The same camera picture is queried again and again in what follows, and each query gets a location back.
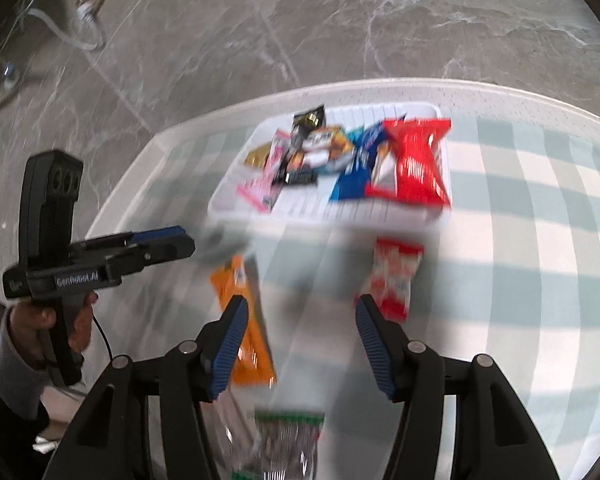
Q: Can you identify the panda print snack packet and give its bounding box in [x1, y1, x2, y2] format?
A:
[300, 125, 358, 173]

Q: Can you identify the small red white snack packet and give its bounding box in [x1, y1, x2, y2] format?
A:
[355, 239, 425, 322]

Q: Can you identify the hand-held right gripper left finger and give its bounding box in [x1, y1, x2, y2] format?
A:
[42, 294, 251, 480]

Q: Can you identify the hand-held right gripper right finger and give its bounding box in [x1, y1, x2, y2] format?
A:
[355, 294, 561, 480]

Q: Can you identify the gold snack packet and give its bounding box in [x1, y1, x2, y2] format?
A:
[243, 144, 274, 169]

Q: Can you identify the black snack packet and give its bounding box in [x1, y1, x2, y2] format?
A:
[272, 104, 327, 188]

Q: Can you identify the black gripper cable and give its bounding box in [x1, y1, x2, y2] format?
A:
[92, 314, 115, 362]

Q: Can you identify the person's left hand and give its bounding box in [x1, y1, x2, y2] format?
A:
[10, 291, 100, 368]

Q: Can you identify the green white checked tablecloth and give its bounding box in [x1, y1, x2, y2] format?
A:
[87, 120, 600, 480]

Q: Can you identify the green red nut packet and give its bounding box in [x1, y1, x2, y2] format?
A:
[252, 409, 327, 480]

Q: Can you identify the teal snack packet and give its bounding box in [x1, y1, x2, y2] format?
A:
[347, 127, 376, 149]

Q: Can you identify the person's left forearm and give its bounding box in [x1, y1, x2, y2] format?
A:
[0, 310, 52, 480]

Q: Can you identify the clear white snack packet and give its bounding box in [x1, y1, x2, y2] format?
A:
[200, 390, 261, 480]

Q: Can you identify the pink snack packet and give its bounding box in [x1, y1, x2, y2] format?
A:
[237, 129, 291, 211]

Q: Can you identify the orange snack packet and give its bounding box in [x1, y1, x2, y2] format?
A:
[210, 254, 278, 387]

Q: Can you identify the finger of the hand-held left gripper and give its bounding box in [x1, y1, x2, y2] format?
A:
[71, 226, 187, 254]
[105, 237, 196, 274]

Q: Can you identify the white plastic tray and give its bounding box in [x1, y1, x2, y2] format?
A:
[207, 101, 453, 226]

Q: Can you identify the blue snack packet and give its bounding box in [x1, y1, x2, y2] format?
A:
[329, 121, 396, 202]

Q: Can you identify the white plug with cable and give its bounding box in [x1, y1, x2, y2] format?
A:
[10, 0, 107, 52]

